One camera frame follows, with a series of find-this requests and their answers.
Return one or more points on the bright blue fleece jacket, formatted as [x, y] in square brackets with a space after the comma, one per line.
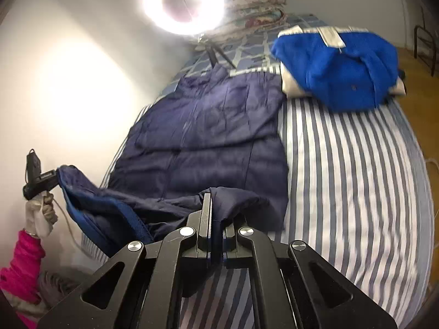
[336, 68]

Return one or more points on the black metal frame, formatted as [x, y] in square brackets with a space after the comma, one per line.
[423, 48]

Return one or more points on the person's left forearm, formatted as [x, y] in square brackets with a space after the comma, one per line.
[20, 270]

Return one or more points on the striped bed sheet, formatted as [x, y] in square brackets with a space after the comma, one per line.
[353, 192]

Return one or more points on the person's left hand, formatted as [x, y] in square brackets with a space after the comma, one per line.
[39, 216]

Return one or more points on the black tripod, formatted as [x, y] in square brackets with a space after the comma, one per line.
[216, 53]

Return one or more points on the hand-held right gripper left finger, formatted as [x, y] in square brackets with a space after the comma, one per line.
[206, 219]

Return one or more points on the navy blue puffer jacket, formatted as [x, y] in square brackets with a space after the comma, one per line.
[205, 133]

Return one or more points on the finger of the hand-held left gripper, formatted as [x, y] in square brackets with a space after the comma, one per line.
[54, 174]

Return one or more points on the blue checked blanket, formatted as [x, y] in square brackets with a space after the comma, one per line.
[250, 53]

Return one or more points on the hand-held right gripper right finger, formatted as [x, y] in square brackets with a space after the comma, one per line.
[230, 243]

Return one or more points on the grey cloth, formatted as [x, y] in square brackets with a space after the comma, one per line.
[55, 288]

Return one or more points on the folded floral quilts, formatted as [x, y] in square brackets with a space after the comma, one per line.
[255, 7]

